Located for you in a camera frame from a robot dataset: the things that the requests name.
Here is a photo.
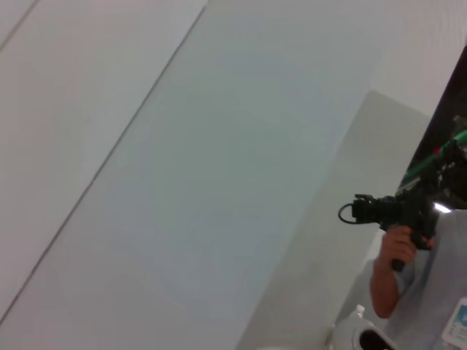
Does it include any person in light blue shirt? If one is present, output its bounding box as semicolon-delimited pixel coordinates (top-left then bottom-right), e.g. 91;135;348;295
385;209;467;350

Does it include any white blue ID badge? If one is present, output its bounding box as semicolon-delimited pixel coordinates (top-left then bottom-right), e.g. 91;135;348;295
440;296;467;344

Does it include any dark equipment rack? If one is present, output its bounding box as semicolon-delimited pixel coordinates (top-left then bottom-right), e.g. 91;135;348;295
396;44;467;213

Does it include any bare person forearm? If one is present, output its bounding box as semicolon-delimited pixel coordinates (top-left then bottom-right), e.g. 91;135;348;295
369;259;409;320

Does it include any black handheld device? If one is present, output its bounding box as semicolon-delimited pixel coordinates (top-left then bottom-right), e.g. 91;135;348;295
338;192;439;273

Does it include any green rod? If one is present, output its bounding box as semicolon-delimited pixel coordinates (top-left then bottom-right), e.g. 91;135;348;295
401;127;467;183

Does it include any bare person hand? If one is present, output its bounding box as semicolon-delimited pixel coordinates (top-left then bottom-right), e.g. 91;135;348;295
377;225;436;273

